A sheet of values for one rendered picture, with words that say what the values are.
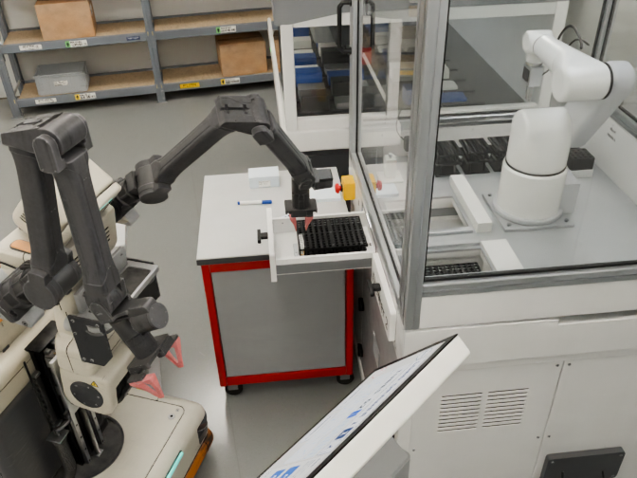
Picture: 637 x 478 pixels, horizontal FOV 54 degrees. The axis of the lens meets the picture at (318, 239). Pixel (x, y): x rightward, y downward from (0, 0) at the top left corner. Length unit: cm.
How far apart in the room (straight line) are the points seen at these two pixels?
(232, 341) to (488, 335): 115
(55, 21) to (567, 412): 472
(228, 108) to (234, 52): 418
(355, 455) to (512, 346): 82
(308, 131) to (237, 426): 129
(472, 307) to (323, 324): 97
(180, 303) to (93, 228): 204
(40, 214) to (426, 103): 80
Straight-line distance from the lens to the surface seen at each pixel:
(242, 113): 153
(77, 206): 128
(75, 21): 562
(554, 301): 176
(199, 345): 305
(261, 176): 264
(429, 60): 130
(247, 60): 574
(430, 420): 198
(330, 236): 209
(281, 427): 268
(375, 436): 114
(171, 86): 569
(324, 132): 281
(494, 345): 180
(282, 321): 249
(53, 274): 143
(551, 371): 196
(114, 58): 614
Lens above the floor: 208
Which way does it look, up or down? 35 degrees down
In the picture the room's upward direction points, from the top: 2 degrees counter-clockwise
